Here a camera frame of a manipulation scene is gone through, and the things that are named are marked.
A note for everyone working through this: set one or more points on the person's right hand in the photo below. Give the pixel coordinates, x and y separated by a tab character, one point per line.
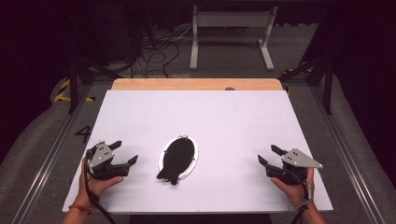
295	191

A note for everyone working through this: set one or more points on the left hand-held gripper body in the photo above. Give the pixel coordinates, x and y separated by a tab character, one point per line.
101	155

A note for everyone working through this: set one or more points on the white table sheet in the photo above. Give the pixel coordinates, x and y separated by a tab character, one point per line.
218	118

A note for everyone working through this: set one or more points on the aluminium floor rail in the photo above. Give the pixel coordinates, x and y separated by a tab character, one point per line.
348	165
46	165

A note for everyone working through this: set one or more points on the person's left hand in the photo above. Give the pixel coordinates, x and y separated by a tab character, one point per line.
98	186

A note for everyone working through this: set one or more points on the wooden table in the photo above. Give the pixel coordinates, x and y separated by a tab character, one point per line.
186	84

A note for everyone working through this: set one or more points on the white metal stand frame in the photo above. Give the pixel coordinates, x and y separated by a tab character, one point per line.
233	19

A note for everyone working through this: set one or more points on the yellow black hazard tape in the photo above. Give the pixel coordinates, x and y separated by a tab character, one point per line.
62	99
292	71

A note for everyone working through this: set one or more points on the black metal stand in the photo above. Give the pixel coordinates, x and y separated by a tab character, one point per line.
73	90
327	90

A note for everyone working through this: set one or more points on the oval silver picture frame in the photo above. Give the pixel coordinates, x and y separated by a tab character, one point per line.
179	155

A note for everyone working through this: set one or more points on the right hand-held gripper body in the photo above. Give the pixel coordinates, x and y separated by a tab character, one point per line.
297	158

